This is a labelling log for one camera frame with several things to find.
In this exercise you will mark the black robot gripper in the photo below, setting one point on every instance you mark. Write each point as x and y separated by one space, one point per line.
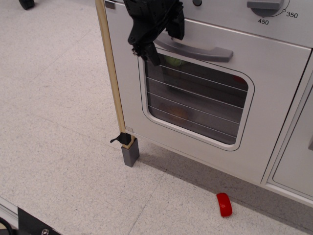
150 18

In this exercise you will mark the white toy oven door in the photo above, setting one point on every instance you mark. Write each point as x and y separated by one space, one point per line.
231 126

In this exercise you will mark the green toy cabbage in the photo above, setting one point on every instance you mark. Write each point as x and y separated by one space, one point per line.
174 61

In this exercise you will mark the orange toy chicken drumstick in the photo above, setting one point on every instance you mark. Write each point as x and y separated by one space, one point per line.
179 112

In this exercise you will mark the red toy strawberry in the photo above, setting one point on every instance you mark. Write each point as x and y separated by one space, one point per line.
238 79

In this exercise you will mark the white toy kitchen cabinet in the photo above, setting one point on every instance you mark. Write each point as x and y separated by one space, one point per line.
292 24

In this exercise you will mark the black tape strip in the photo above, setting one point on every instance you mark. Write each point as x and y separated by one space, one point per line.
123 138

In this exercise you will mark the grey temperature dial knob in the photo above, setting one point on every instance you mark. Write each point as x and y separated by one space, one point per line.
265 8

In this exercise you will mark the black caster wheel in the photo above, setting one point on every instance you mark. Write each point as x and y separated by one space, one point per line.
27 4

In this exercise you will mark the red plastic toy piece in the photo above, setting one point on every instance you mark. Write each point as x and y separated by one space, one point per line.
224 204

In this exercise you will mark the white right cabinet door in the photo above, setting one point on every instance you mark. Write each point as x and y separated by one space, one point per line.
293 168

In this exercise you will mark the light wooden corner post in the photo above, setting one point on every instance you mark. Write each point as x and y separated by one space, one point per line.
102 17

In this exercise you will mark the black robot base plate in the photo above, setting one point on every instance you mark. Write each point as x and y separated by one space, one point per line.
30 225

